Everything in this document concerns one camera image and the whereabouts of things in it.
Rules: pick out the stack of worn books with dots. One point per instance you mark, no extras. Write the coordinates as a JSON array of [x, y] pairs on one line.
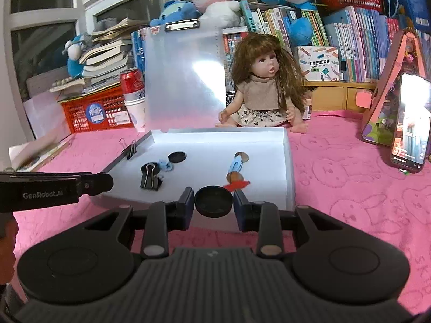
[[104, 60]]

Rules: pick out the translucent plastic sheet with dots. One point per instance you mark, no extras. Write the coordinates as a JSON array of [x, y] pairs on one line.
[[43, 114]]

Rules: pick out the blue paper bag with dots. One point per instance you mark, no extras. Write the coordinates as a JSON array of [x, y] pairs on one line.
[[409, 0]]

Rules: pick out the white cardboard box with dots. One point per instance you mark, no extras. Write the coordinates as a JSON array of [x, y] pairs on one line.
[[202, 148]]

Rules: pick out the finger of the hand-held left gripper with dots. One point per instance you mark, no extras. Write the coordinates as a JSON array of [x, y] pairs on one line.
[[96, 184]]

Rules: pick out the red plastic basket with sticker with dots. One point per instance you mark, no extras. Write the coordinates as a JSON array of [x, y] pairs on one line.
[[97, 111]]

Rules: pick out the smartphone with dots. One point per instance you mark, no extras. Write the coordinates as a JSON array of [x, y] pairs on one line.
[[410, 121]]

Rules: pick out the white paper cup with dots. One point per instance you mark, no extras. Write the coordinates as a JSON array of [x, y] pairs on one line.
[[136, 114]]

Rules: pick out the white window frame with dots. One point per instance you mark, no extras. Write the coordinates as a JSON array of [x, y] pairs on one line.
[[84, 6]]

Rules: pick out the pink cardboard stand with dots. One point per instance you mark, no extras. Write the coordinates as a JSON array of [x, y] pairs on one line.
[[380, 107]]

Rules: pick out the black flat disc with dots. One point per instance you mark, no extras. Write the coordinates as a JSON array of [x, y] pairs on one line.
[[176, 157]]

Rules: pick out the pink rabbit print towel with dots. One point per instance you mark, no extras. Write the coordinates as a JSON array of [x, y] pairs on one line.
[[353, 181]]

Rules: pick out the blue hair clip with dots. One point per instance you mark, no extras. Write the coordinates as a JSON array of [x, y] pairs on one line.
[[235, 165]]

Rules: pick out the black round lid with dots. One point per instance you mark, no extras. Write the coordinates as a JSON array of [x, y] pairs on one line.
[[213, 202]]

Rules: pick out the small black binder clip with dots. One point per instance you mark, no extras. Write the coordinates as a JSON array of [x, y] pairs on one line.
[[130, 151]]

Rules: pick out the wooden drawer box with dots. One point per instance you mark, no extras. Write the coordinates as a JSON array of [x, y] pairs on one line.
[[336, 96]]

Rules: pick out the long-haired doll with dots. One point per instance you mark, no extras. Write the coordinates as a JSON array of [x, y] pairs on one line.
[[266, 87]]

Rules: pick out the small blue plush toy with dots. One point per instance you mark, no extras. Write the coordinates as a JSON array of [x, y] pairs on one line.
[[175, 11]]

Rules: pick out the translucent clipboard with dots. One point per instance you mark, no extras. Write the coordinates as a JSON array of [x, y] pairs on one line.
[[181, 80]]

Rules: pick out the large black binder clip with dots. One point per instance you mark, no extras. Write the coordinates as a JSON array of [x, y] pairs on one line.
[[150, 176]]

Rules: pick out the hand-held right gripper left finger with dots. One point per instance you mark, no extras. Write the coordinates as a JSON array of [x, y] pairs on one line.
[[188, 208]]

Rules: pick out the blue and white plush toy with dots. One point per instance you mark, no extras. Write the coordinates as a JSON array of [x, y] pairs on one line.
[[74, 57]]

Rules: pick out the white box with colourful print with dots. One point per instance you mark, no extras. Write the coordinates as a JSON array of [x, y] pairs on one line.
[[318, 64]]

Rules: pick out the reddish brown plastic piece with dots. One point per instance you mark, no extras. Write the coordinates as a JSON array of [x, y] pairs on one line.
[[234, 177]]

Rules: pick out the row of upright books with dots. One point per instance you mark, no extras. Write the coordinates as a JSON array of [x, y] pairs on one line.
[[360, 43]]

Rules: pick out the person's left hand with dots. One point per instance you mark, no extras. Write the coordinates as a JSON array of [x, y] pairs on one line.
[[6, 249]]

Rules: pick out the orange-red plastic clip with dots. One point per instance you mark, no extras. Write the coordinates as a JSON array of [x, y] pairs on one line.
[[237, 185]]

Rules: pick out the red drink can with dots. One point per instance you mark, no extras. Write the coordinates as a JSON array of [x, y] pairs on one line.
[[132, 82]]

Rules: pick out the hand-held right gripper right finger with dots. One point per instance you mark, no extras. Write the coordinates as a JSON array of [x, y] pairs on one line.
[[239, 212]]

